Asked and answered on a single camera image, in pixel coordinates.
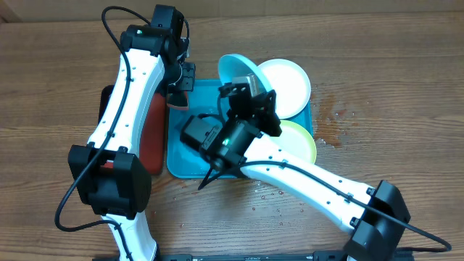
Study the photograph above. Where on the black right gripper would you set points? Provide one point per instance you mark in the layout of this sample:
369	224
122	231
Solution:
263	112

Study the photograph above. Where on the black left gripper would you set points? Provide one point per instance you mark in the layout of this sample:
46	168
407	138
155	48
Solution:
189	84

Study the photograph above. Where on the yellow plate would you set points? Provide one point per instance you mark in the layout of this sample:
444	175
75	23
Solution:
297	140

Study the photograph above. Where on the light blue plate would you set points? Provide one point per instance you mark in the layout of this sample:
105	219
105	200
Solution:
238	74

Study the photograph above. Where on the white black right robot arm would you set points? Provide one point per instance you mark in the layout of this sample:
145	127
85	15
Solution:
375	217

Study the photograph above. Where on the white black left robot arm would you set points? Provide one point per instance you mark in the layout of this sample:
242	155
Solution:
108	173

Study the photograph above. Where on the black tray with red liquid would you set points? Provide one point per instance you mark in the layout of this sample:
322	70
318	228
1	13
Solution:
152	134

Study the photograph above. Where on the teal plastic tray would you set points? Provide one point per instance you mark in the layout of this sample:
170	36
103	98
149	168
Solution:
185	163

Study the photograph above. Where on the white plate with red stain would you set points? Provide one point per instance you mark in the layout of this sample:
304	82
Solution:
291	84

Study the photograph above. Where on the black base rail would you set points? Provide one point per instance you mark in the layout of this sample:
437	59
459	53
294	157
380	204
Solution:
332	255

